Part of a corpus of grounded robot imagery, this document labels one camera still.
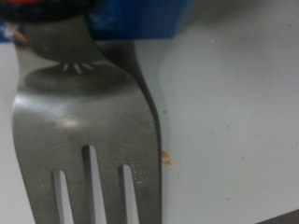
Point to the slotted spatula with blue block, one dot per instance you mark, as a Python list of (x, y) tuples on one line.
[(93, 124)]

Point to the silver toaster oven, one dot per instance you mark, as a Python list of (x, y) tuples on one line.
[(233, 93)]

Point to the orange crumb cluster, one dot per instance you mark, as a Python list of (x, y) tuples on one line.
[(166, 158)]

